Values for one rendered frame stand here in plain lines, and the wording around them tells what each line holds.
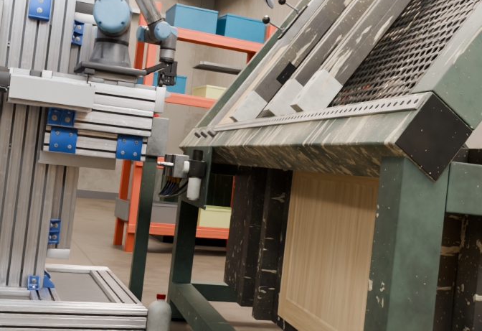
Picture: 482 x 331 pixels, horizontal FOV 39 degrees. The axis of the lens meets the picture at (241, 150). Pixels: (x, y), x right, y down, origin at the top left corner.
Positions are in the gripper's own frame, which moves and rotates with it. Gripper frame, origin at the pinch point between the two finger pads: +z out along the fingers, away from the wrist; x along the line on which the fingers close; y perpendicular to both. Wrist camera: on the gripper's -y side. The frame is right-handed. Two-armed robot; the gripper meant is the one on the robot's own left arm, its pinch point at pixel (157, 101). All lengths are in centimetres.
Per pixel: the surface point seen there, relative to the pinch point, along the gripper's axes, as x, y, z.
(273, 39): 0, 53, -38
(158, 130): -6.1, 1.0, 13.6
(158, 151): -6.1, 2.1, 23.1
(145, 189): -3.1, -1.4, 41.4
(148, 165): -3.1, -1.4, 30.1
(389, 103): -202, 17, 12
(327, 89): -148, 26, 3
